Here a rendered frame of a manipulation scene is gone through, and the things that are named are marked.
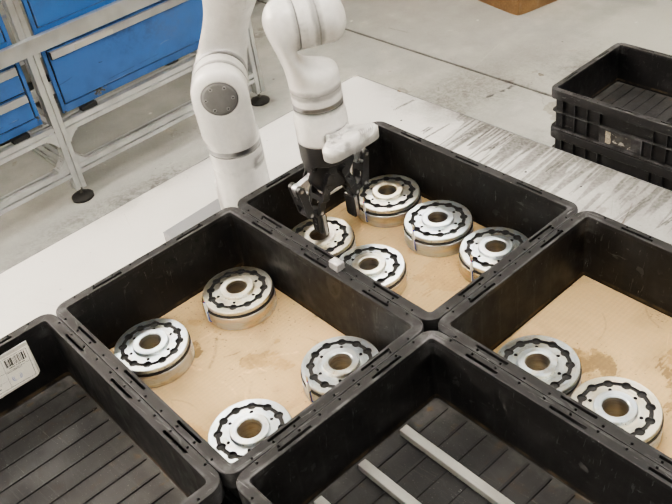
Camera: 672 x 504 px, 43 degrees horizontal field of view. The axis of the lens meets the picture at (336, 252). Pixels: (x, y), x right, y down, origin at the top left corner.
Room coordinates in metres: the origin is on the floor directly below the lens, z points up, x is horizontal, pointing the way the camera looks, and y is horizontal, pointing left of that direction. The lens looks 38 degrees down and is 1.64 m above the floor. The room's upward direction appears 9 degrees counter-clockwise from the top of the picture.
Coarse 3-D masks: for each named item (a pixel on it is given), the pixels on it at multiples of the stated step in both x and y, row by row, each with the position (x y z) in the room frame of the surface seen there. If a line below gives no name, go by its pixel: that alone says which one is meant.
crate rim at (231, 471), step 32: (256, 224) 1.00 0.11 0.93; (96, 288) 0.91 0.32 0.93; (352, 288) 0.83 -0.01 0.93; (64, 320) 0.85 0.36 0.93; (416, 320) 0.75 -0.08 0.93; (96, 352) 0.78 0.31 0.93; (384, 352) 0.71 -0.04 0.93; (128, 384) 0.72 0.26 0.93; (352, 384) 0.66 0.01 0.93; (160, 416) 0.66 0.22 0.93; (256, 448) 0.60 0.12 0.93; (224, 480) 0.57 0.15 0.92
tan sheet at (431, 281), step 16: (336, 208) 1.15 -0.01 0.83; (352, 224) 1.09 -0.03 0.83; (368, 240) 1.05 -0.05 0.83; (384, 240) 1.04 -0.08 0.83; (400, 240) 1.03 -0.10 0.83; (416, 256) 0.99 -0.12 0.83; (448, 256) 0.98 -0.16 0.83; (416, 272) 0.95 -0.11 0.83; (432, 272) 0.95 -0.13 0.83; (448, 272) 0.94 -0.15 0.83; (416, 288) 0.92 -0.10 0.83; (432, 288) 0.91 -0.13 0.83; (448, 288) 0.91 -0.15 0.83; (416, 304) 0.89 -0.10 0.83; (432, 304) 0.88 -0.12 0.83
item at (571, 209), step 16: (384, 128) 1.20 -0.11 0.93; (416, 144) 1.15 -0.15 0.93; (432, 144) 1.13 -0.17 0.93; (464, 160) 1.08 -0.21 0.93; (288, 176) 1.11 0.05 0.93; (496, 176) 1.02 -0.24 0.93; (256, 192) 1.08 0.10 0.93; (528, 192) 0.97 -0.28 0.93; (544, 192) 0.96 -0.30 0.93; (240, 208) 1.04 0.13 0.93; (576, 208) 0.91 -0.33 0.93; (272, 224) 0.99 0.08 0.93; (560, 224) 0.88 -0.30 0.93; (304, 240) 0.94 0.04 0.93; (528, 240) 0.86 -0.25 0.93; (320, 256) 0.90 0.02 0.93; (512, 256) 0.84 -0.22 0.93; (352, 272) 0.86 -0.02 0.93; (496, 272) 0.81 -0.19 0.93; (384, 288) 0.82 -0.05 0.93; (464, 288) 0.79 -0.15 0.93; (400, 304) 0.78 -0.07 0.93; (448, 304) 0.77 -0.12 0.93; (432, 320) 0.75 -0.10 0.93
